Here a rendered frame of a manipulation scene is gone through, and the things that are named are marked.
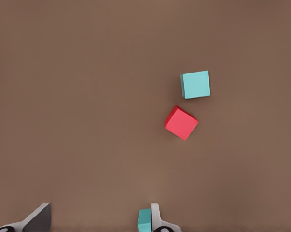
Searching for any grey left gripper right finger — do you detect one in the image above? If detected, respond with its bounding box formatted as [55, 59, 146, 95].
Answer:
[150, 203, 182, 232]

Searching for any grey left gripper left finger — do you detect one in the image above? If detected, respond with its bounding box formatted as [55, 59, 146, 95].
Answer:
[0, 202, 52, 232]

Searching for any teal cube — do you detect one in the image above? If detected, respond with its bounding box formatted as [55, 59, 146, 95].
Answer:
[180, 70, 211, 100]
[137, 208, 152, 232]

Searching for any red cube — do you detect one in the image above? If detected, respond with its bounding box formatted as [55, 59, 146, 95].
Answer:
[164, 105, 199, 141]

